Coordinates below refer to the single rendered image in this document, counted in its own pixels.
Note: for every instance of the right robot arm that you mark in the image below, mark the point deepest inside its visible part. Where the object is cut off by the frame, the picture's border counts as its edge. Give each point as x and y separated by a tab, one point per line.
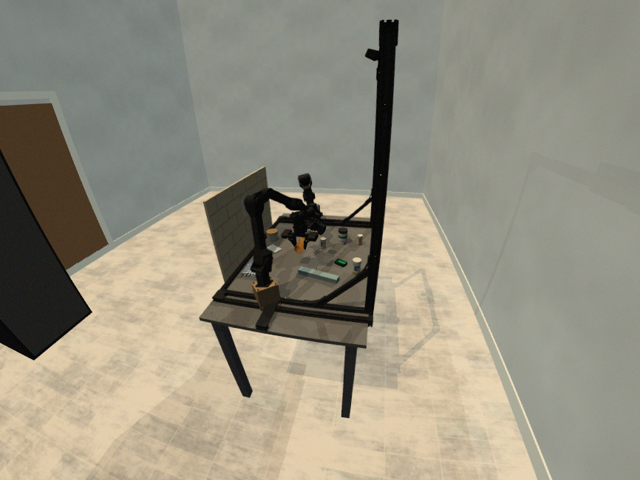
309	196

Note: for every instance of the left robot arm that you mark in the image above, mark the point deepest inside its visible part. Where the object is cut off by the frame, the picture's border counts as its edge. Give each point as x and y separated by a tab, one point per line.
254	205

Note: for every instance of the white supplement bottle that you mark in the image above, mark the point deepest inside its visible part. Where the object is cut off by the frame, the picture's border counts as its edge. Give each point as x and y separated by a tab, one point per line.
342	236

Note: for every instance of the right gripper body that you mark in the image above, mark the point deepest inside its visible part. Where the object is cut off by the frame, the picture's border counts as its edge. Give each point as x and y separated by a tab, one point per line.
315	217

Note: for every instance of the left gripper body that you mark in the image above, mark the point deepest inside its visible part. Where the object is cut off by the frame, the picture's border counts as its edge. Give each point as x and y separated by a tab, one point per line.
299	231

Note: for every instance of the grey jar with wooden lid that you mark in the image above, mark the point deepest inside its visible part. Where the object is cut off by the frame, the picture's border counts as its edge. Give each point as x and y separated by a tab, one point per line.
272	235

